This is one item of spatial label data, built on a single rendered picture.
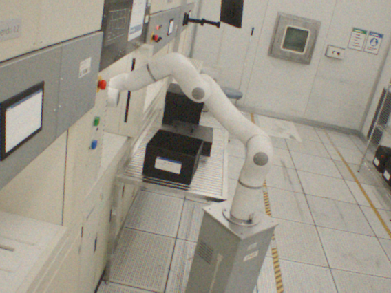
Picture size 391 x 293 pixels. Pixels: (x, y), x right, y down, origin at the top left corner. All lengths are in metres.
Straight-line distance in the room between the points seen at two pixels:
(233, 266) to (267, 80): 4.75
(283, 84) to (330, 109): 0.86
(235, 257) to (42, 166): 0.97
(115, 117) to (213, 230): 0.87
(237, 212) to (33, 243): 0.95
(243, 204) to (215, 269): 0.37
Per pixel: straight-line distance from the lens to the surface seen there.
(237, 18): 3.62
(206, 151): 2.53
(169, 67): 1.71
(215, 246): 1.99
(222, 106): 1.74
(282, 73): 6.40
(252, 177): 1.82
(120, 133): 2.35
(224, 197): 2.11
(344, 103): 6.72
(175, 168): 2.12
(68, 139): 1.39
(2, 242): 1.49
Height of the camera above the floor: 1.76
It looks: 22 degrees down
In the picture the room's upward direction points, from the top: 12 degrees clockwise
